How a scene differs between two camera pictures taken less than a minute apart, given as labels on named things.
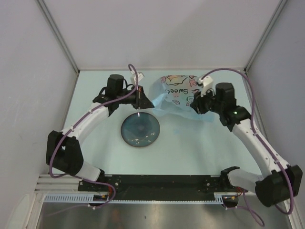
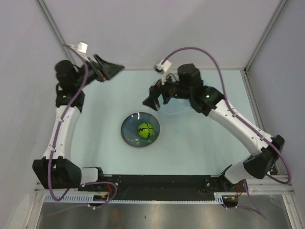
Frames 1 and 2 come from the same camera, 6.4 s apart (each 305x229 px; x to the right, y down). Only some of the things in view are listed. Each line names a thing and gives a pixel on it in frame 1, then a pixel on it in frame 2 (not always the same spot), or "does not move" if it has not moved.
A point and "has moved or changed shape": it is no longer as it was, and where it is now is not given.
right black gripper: (197, 103) → (155, 91)
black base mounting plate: (150, 187) does not move
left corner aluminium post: (59, 34) does not move
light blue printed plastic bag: (175, 101) has moved or changed shape
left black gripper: (142, 101) → (108, 69)
